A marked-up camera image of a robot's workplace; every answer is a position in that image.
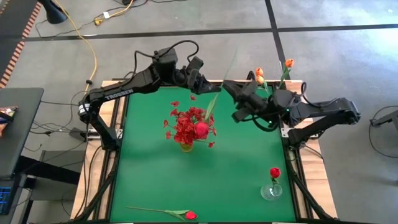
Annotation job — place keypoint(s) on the red flower bunch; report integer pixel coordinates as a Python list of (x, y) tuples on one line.
[(186, 130)]

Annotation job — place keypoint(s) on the grey desk top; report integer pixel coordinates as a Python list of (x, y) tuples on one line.
[(18, 149)]

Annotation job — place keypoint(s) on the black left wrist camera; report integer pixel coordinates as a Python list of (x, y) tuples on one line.
[(196, 63)]

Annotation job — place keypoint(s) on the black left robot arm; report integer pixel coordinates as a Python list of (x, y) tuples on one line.
[(140, 82)]

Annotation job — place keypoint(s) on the yellow glass vase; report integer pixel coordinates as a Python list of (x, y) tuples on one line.
[(186, 147)]

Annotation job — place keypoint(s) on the orange tulip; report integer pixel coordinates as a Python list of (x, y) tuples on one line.
[(259, 71), (260, 80), (289, 63)]

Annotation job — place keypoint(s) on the black aluminium table frame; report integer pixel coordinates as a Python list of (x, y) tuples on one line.
[(108, 193)]

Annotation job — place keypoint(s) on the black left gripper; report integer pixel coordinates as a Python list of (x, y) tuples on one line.
[(194, 81)]

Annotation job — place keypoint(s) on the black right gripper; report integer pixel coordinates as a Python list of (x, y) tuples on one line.
[(255, 107)]

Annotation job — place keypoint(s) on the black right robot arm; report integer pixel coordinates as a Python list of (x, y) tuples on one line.
[(326, 109)]

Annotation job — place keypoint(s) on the black desk foot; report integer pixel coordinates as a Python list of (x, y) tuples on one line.
[(46, 169)]

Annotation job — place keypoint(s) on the red tulip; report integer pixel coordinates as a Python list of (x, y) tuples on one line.
[(202, 130), (191, 215), (275, 172)]

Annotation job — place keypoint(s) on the clear glass vase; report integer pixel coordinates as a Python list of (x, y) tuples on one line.
[(264, 194)]

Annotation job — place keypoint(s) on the green table mat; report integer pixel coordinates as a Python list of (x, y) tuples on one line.
[(236, 155)]

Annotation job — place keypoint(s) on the backlit keyboard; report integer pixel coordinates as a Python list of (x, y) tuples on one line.
[(4, 199)]

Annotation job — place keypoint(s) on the colourful snack packet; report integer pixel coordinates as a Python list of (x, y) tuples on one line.
[(7, 112)]

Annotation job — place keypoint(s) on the black cone-shaped lamp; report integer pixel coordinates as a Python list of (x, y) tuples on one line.
[(54, 12)]

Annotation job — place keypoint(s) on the black mat orange striped edge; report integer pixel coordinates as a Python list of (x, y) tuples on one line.
[(12, 18)]

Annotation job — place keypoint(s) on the black power adapter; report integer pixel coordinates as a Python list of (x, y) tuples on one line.
[(76, 133)]

